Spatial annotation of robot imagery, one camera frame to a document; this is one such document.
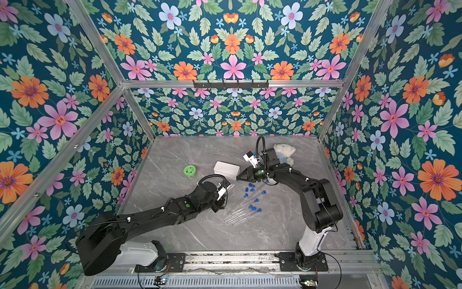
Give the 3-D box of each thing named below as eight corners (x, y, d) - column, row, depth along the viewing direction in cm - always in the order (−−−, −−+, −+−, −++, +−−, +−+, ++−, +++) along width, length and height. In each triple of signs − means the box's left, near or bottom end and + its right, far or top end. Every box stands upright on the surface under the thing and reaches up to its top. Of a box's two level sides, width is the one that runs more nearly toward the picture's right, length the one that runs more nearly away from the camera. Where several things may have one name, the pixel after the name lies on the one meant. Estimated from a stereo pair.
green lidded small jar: (184, 179, 101) (181, 175, 97) (186, 169, 106) (184, 164, 102) (196, 179, 101) (194, 175, 97) (198, 169, 106) (196, 164, 102)
